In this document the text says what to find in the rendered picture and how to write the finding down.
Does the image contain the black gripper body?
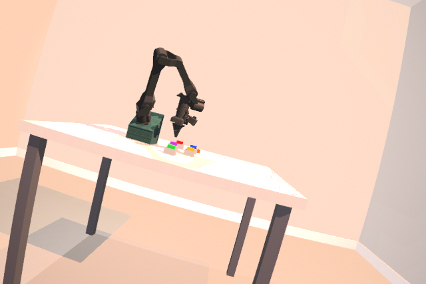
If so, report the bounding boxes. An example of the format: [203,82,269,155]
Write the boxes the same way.
[170,106,189,125]

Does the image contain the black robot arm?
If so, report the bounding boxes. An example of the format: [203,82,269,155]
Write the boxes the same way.
[136,47,205,126]

